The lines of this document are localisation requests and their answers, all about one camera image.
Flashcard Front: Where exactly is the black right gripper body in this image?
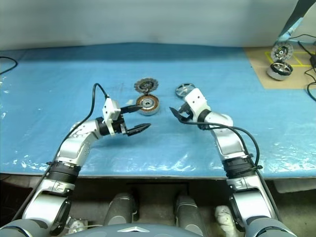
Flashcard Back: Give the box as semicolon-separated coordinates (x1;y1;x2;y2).
182;103;196;121

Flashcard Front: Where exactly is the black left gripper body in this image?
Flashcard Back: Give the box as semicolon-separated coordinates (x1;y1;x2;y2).
114;113;128;136

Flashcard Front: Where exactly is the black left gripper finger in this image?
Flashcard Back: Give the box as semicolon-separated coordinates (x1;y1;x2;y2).
120;103;145;115
125;123;152;137

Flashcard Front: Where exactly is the black ring motor cover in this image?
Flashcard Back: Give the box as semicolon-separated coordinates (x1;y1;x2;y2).
174;82;196;99

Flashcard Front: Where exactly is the motor stator with copper windings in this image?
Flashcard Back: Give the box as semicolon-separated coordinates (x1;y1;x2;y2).
135;95;160;116

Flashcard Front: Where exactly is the dark toothed rotor disc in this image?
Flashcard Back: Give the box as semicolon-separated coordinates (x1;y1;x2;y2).
134;78;158;96

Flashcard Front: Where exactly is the silver spoked motor housing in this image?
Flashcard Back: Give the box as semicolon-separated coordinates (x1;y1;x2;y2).
266;61;294;81

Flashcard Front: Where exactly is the toothed motor disc on stand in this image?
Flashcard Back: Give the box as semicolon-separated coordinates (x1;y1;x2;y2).
271;42;294;61

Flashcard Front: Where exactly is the blue table mat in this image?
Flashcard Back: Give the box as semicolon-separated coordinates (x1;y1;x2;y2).
0;43;316;181

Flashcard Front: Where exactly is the brown cardboard sheet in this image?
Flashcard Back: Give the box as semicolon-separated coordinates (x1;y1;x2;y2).
243;44;316;90

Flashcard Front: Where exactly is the grey left robot leg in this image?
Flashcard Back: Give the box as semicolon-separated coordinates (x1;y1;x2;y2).
102;192;138;227

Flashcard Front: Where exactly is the grey robot leg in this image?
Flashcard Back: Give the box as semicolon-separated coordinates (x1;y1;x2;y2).
174;194;205;232
102;192;138;227

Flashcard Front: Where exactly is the grey right robot leg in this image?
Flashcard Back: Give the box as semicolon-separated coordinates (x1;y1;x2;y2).
174;194;205;232

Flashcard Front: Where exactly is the grey-blue robot torso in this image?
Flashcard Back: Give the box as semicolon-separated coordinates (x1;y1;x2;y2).
63;223;245;237

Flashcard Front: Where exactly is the white shoe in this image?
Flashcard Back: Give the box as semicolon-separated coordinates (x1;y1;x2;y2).
214;204;239;237

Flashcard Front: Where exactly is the light blue stand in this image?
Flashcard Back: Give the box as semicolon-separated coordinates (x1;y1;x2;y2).
277;0;316;47

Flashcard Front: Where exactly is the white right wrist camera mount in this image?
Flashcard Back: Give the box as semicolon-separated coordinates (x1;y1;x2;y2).
184;87;210;123

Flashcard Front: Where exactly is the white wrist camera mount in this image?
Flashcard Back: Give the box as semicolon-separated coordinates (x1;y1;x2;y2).
103;98;121;136
184;87;210;123

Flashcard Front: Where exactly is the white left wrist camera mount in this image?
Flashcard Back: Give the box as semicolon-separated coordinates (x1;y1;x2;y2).
103;98;121;136

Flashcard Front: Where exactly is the thin black cable loop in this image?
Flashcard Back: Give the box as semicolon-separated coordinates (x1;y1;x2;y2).
0;56;18;75

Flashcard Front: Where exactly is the black cable by stand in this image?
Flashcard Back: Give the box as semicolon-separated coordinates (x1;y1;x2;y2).
293;34;316;56

